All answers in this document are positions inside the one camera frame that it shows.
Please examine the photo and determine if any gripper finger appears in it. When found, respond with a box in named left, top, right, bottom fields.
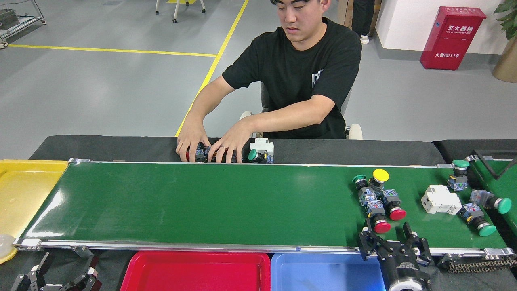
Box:
left=61, top=255, right=102, bottom=291
left=10, top=251, right=54, bottom=291

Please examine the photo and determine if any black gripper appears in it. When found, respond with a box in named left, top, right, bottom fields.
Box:
left=357, top=218, right=435, bottom=284

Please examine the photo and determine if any green button switch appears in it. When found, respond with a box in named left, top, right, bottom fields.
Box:
left=352, top=174, right=377, bottom=205
left=460, top=203, right=498, bottom=237
left=247, top=148, right=275, bottom=164
left=469, top=189, right=513, bottom=215
left=447, top=159, right=470, bottom=192

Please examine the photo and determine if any white circuit breaker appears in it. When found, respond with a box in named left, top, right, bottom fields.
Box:
left=250, top=138, right=275, bottom=156
left=420, top=184, right=462, bottom=215

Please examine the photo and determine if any yellow button switch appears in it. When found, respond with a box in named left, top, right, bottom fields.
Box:
left=369, top=169, right=390, bottom=195

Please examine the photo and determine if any blue plastic tray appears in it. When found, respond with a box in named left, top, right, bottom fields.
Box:
left=271, top=253, right=390, bottom=291

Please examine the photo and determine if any yellow plastic tray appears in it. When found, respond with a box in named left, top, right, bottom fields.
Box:
left=0, top=159, right=69, bottom=265

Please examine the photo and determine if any red plastic tray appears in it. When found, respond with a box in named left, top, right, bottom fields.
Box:
left=120, top=251, right=272, bottom=291

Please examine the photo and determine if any short green conveyor belt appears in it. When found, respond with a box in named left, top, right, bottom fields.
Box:
left=464, top=155, right=517, bottom=239

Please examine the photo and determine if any long green conveyor belt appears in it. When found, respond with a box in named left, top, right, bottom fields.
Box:
left=12, top=158, right=517, bottom=263

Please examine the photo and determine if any person's right hand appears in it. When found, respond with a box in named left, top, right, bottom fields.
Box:
left=176, top=117, right=211, bottom=163

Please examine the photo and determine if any person's left hand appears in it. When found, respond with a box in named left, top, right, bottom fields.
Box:
left=206, top=121, right=254, bottom=164

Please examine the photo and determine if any clear round plastic lid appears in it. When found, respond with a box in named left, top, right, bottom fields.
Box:
left=0, top=234, right=19, bottom=263

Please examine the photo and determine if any grey office chair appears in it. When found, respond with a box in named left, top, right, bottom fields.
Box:
left=238, top=81, right=363, bottom=140

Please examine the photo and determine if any person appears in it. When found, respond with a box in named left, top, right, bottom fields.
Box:
left=352, top=0, right=376, bottom=44
left=176, top=0, right=363, bottom=164

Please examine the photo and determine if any tan plant pot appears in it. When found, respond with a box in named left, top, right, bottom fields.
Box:
left=492, top=36, right=517, bottom=83

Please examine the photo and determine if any red fire extinguisher box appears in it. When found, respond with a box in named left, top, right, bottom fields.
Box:
left=420, top=6, right=487, bottom=70

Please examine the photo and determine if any brown cardboard box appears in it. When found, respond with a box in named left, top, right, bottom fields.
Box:
left=337, top=0, right=354, bottom=29

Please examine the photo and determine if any silver metal cart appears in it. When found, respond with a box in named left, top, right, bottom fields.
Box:
left=0, top=0, right=47, bottom=49

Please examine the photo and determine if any green potted plant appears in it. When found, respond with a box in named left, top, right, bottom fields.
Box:
left=494, top=0, right=517, bottom=39

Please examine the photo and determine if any white stand on wheels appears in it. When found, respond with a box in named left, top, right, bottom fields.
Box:
left=156, top=0, right=206, bottom=23

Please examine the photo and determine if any black drive chain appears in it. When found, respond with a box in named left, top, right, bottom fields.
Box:
left=438, top=257, right=517, bottom=273

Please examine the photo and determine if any black angled bracket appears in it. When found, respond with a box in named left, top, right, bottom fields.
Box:
left=473, top=149, right=517, bottom=180

